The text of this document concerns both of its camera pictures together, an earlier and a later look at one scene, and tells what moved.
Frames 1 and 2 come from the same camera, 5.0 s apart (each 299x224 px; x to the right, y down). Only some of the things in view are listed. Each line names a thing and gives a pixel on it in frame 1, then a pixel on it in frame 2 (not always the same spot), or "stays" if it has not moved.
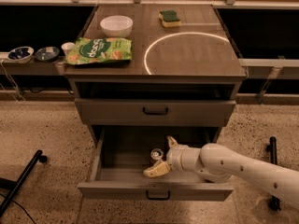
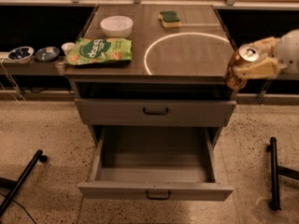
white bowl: [117, 26] stays
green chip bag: [99, 49] stays
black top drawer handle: [155, 113] stays
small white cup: [66, 47] stays
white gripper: [177, 155] -> [288, 51]
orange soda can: [157, 155] -> [247, 54]
